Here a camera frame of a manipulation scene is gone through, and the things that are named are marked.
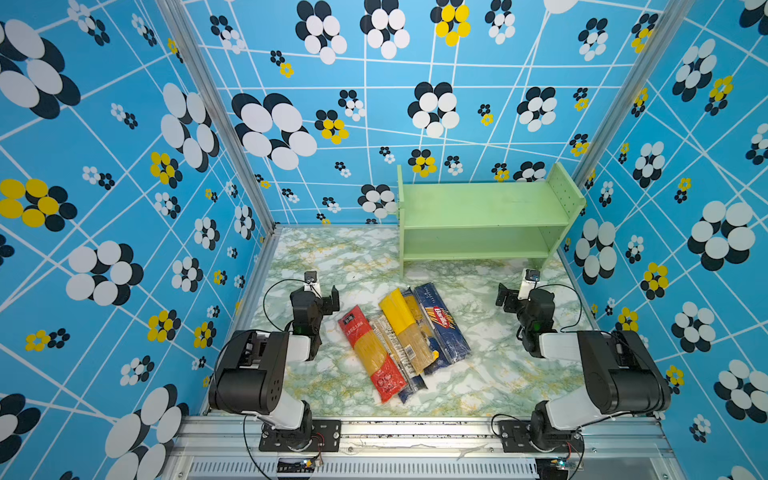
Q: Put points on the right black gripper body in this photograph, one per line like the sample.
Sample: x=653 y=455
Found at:
x=508 y=296

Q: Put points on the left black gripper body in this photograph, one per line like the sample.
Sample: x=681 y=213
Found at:
x=327 y=300

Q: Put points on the yellow top spaghetti bag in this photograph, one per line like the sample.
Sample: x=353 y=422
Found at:
x=407 y=331

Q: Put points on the clear white-label spaghetti bag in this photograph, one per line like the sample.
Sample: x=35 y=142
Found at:
x=414 y=381

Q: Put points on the red spaghetti bag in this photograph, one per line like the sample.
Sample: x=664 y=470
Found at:
x=376 y=360

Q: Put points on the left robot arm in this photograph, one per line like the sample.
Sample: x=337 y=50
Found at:
x=249 y=373

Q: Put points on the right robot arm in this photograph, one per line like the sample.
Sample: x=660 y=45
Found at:
x=619 y=374

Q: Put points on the light green wooden shelf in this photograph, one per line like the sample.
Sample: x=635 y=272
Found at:
x=486 y=221

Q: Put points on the blue Barilla spaghetti box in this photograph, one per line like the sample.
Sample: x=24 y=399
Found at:
x=452 y=343

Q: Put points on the blue clear spaghetti bag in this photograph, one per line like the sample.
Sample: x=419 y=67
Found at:
x=440 y=360

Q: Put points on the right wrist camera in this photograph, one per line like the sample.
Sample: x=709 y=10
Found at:
x=529 y=282

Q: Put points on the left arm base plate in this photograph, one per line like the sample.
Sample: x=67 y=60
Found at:
x=318 y=436

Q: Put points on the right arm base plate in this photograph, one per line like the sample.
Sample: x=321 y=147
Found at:
x=523 y=436

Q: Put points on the aluminium front rail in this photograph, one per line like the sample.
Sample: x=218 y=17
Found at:
x=226 y=447

